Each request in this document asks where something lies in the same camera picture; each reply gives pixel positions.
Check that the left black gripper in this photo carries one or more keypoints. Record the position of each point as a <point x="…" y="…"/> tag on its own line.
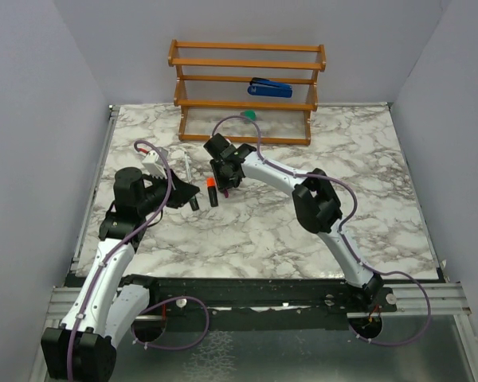
<point x="180" y="192"/>

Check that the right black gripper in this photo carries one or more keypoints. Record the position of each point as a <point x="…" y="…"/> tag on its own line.
<point x="223" y="185"/>

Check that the black green highlighter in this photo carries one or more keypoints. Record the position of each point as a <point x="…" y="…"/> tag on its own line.
<point x="194" y="204"/>

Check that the black orange highlighter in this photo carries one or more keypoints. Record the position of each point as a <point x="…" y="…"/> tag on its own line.
<point x="212" y="193"/>

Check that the thin white green pen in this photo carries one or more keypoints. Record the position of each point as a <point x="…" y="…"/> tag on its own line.
<point x="187" y="167"/>

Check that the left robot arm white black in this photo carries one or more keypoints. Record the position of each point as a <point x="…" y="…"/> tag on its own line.
<point x="84" y="345"/>

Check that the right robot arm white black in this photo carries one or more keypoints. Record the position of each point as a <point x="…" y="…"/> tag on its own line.
<point x="316" y="203"/>

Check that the green tape dispenser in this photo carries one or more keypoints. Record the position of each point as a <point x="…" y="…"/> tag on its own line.
<point x="250" y="114"/>

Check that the blue stapler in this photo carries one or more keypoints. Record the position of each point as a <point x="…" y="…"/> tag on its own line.
<point x="268" y="88"/>

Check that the wooden shelf rack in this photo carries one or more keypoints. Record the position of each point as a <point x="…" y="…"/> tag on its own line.
<point x="304" y="98"/>

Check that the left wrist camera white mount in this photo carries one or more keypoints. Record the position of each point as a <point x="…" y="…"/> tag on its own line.
<point x="154" y="165"/>

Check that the black mounting base rail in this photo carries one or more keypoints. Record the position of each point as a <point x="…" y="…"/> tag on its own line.
<point x="254" y="304"/>

